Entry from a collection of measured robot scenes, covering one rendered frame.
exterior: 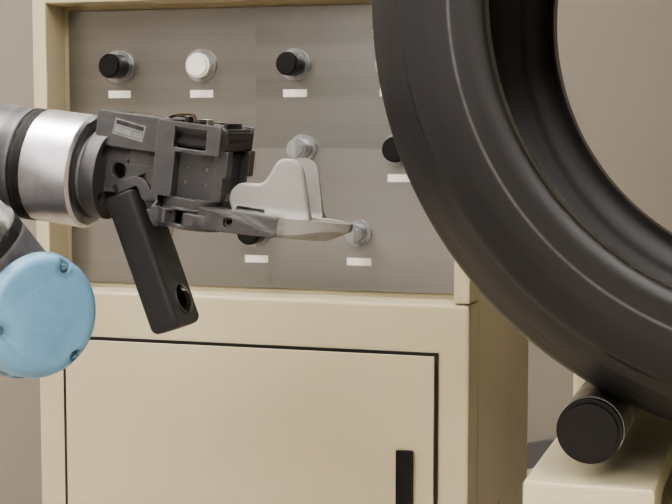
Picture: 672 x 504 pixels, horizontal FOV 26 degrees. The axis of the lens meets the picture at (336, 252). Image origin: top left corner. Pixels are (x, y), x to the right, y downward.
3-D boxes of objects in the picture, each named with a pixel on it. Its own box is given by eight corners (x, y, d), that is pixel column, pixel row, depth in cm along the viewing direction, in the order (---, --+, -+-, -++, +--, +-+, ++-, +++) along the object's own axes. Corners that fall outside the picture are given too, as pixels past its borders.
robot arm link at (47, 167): (12, 223, 113) (71, 216, 122) (69, 232, 112) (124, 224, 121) (23, 108, 112) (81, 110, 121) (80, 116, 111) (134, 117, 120)
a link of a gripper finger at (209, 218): (271, 218, 107) (161, 202, 109) (268, 239, 107) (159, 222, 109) (292, 215, 111) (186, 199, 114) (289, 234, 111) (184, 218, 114)
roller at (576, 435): (604, 359, 131) (632, 318, 130) (646, 388, 130) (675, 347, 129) (541, 439, 98) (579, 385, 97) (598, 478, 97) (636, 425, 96)
